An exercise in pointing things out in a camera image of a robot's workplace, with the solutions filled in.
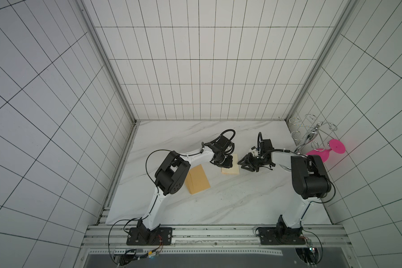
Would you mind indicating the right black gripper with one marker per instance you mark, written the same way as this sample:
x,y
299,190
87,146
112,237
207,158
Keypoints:
x,y
252,161

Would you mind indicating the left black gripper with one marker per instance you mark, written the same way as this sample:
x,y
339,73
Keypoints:
x,y
228,163

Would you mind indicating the tan kraft envelope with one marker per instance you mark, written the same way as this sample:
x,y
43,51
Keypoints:
x,y
196,180

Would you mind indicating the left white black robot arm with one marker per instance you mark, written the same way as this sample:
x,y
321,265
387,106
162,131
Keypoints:
x,y
171,175

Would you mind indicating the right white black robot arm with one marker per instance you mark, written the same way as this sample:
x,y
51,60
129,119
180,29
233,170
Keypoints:
x,y
309,180

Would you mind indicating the pink plastic wine glass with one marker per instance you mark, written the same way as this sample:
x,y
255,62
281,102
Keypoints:
x,y
334,145

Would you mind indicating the chrome wire glass rack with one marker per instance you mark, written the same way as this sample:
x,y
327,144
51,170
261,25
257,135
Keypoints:
x,y
313,134

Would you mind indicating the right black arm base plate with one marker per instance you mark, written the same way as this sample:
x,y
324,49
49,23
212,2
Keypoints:
x,y
280,236

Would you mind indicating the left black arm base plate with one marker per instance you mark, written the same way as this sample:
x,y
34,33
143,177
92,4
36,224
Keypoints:
x,y
139,237

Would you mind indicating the aluminium mounting rail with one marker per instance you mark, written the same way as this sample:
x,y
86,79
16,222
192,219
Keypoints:
x,y
215,237

